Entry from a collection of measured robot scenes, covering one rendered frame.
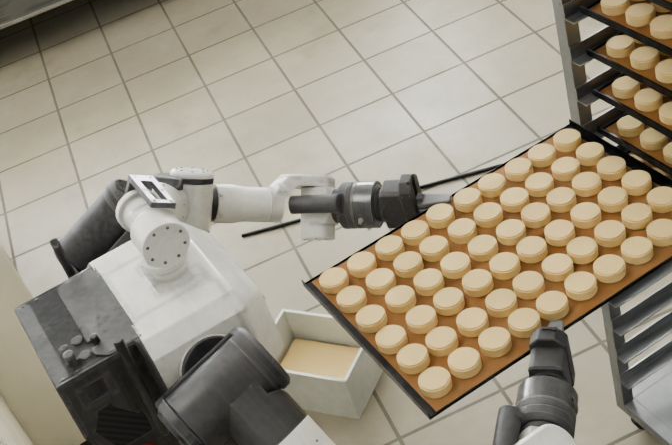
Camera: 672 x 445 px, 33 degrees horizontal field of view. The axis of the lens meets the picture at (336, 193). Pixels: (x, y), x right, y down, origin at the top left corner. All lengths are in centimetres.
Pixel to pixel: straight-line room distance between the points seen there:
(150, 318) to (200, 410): 18
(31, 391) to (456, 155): 162
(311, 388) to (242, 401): 167
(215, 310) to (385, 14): 333
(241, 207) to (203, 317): 58
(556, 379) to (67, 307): 70
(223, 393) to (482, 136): 260
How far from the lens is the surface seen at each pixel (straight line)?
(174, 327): 149
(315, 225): 209
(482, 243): 191
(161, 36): 514
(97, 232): 173
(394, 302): 185
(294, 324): 323
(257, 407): 139
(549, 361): 168
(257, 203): 205
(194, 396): 139
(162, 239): 147
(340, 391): 301
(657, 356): 275
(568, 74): 214
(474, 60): 428
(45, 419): 315
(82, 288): 161
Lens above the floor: 229
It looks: 37 degrees down
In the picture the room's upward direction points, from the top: 19 degrees counter-clockwise
